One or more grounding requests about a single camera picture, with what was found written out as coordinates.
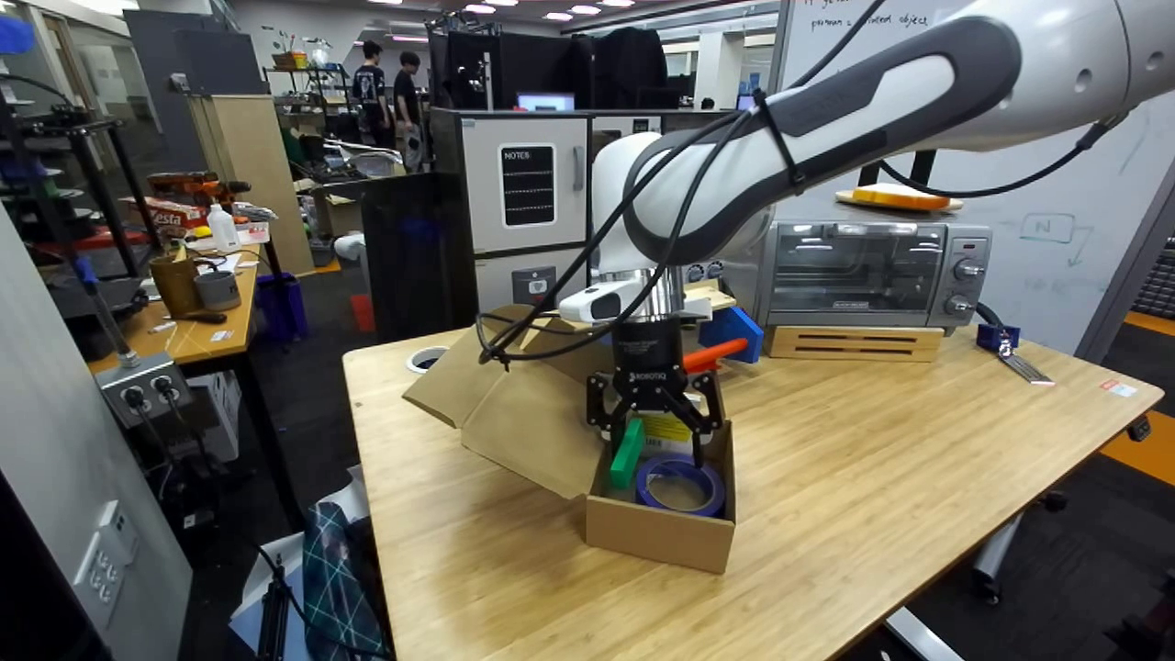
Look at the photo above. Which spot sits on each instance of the blue handled scraper tool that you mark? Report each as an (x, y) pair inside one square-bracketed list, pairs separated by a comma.
[(1004, 343)]

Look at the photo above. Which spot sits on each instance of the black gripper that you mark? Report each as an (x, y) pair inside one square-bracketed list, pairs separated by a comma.
[(648, 376)]

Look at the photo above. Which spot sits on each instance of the toy kitchen playset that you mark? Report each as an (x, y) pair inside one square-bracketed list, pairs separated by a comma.
[(525, 187)]

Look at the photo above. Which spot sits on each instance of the orange item on oven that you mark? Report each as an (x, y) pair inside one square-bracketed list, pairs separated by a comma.
[(895, 199)]

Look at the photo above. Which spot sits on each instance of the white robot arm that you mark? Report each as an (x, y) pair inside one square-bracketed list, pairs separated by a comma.
[(982, 79)]

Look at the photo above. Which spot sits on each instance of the green block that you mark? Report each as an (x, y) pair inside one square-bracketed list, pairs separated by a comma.
[(627, 461)]

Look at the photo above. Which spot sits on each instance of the blue orange wooden toy bench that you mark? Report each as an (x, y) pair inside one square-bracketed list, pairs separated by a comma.
[(728, 332)]

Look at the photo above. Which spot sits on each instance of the silver toaster oven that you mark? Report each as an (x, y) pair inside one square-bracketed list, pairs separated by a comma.
[(856, 273)]

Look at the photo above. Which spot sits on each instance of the white yellow small book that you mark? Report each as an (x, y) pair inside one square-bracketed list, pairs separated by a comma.
[(667, 432)]

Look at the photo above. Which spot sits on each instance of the wooden side desk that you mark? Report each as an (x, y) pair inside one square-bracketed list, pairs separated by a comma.
[(198, 347)]

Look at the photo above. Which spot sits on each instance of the blue masking tape roll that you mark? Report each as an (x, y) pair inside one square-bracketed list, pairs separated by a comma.
[(681, 487)]

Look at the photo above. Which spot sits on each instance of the wooden slatted crate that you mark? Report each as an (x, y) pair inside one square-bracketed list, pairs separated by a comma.
[(856, 343)]

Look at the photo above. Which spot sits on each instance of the open cardboard box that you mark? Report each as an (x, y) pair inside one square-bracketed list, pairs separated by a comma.
[(530, 415)]

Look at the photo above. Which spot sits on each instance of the red white warning sticker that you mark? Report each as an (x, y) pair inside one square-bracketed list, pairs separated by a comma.
[(1122, 392)]

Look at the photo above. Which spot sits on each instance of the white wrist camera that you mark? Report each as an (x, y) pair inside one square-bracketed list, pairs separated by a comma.
[(600, 301)]

